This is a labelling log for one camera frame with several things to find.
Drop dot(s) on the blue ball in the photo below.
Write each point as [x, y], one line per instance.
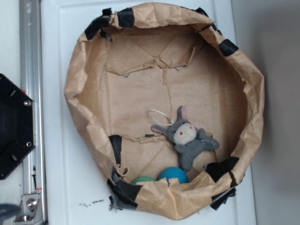
[174, 172]

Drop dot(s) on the green ball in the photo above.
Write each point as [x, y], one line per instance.
[142, 179]

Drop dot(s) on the brown paper bag bin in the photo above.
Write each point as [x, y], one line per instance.
[153, 57]

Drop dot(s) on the grey plush bunny toy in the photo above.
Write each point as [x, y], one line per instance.
[188, 141]

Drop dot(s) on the aluminium extrusion rail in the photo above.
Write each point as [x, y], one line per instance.
[34, 177]

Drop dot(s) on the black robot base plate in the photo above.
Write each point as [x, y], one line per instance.
[16, 126]

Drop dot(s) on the metal corner bracket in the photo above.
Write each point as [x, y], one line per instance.
[31, 211]

